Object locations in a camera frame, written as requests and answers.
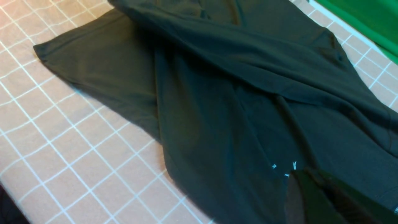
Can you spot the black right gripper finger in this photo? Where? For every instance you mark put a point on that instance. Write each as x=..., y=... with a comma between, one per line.
x=317, y=197

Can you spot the pink grid tablecloth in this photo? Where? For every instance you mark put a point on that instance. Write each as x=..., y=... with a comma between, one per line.
x=65, y=157

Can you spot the green backdrop cloth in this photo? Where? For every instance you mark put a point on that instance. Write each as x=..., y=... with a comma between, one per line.
x=375, y=19

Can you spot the dark gray long-sleeve shirt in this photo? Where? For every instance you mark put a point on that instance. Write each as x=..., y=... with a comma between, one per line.
x=239, y=93

